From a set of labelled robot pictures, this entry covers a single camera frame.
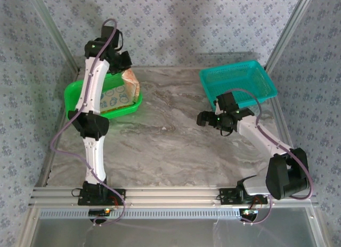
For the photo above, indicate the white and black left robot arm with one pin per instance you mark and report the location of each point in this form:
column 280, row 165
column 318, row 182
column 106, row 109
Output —
column 93, row 82

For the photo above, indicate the aluminium frame cross rail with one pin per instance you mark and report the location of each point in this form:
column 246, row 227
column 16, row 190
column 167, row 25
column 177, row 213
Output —
column 173, row 196

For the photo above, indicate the teal and cream bunny towel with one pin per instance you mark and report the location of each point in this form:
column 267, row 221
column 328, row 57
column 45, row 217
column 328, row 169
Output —
column 117, row 96

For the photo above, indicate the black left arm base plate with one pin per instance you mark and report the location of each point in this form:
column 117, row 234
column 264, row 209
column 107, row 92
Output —
column 117, row 195

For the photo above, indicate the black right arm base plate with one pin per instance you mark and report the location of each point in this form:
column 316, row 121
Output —
column 226, row 195

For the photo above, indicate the small controller circuit board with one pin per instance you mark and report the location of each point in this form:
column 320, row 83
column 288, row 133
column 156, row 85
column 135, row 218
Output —
column 250, row 212
column 100, row 211

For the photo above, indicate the teal plastic basket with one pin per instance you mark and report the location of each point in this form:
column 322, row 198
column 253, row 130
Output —
column 234, row 76

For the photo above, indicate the green plastic basket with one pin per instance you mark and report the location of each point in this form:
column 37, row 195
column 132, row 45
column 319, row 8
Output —
column 72, row 95

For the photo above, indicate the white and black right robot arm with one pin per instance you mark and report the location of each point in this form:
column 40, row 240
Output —
column 255, row 132

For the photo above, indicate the aluminium frame post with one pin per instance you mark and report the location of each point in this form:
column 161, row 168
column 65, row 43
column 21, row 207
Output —
column 289, row 31
column 54, row 31

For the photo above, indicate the light orange character print towel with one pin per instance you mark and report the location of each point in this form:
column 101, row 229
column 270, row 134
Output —
column 131, row 84

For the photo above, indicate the translucent grey lower panel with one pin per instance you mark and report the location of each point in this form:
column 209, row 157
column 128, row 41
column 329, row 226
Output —
column 173, row 233

